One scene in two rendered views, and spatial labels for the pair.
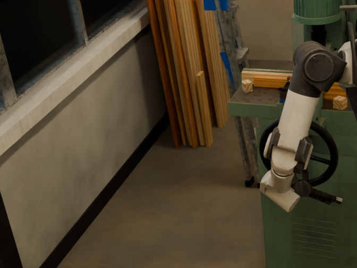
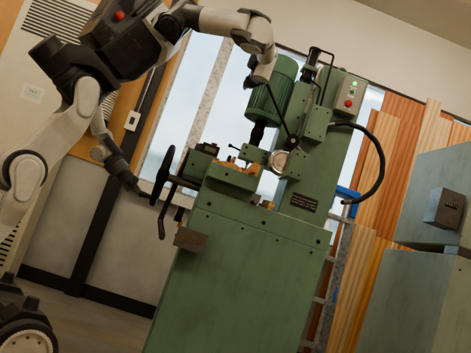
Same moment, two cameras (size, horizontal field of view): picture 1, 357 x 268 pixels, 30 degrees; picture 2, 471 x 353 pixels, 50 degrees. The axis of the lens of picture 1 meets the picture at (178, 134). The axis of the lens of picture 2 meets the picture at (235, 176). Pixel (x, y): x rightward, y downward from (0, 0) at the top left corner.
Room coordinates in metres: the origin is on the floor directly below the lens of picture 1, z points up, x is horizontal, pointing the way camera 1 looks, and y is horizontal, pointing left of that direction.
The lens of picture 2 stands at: (1.10, -2.47, 0.58)
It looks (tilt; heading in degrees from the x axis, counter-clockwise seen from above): 8 degrees up; 57
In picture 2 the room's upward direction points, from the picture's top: 19 degrees clockwise
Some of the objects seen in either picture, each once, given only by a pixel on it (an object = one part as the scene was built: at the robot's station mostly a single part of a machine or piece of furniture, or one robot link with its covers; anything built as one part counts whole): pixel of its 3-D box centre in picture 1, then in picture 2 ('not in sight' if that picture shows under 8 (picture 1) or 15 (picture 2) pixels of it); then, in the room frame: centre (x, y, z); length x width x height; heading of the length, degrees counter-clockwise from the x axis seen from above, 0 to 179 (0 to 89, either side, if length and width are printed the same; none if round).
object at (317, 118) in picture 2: not in sight; (315, 125); (2.47, -0.81, 1.23); 0.09 x 0.08 x 0.15; 152
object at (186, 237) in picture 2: not in sight; (190, 239); (2.11, -0.74, 0.58); 0.12 x 0.08 x 0.08; 152
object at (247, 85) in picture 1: (247, 86); not in sight; (2.44, -0.30, 0.92); 0.04 x 0.03 x 0.04; 15
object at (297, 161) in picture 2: not in sight; (295, 166); (2.44, -0.80, 1.02); 0.09 x 0.07 x 0.12; 62
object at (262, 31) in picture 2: not in sight; (259, 42); (1.96, -1.00, 1.31); 0.19 x 0.11 x 0.10; 50
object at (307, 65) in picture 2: not in sight; (311, 65); (2.48, -0.64, 1.54); 0.08 x 0.08 x 0.17; 62
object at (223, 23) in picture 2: not in sight; (234, 26); (1.85, -0.99, 1.31); 0.22 x 0.12 x 0.13; 128
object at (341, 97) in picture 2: not in sight; (348, 97); (2.57, -0.85, 1.40); 0.10 x 0.06 x 0.16; 152
